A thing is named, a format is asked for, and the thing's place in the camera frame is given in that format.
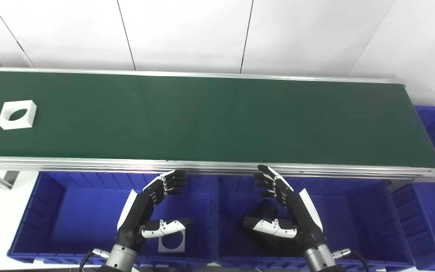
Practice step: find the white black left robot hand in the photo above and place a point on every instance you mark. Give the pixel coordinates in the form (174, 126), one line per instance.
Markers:
(136, 215)

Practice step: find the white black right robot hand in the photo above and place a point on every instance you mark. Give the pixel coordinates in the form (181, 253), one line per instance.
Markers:
(302, 219)

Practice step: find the white square part with hole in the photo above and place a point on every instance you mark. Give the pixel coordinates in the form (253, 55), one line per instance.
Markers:
(172, 245)
(26, 117)

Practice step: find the green conveyor belt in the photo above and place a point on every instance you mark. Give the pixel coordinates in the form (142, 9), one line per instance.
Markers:
(217, 165)
(217, 119)

